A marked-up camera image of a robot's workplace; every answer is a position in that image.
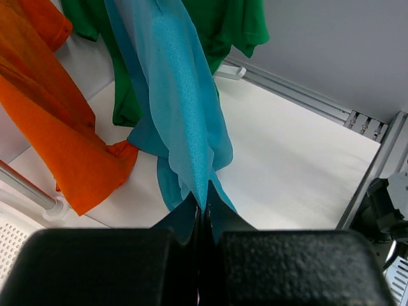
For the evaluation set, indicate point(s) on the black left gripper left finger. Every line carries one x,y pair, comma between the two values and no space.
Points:
123,266

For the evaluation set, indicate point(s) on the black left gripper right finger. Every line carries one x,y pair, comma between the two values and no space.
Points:
241,265

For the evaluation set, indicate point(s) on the teal blue t shirt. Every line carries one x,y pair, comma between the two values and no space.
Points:
182,122

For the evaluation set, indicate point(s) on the orange t shirt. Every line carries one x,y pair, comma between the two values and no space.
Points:
50,111

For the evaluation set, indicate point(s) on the green t shirt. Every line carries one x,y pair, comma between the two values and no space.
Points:
220,25

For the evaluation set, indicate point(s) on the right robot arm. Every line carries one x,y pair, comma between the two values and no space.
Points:
382,216

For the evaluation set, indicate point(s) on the white perforated plastic basket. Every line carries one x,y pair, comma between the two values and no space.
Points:
16,228

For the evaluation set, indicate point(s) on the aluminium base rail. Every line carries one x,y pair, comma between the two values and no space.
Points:
303,162

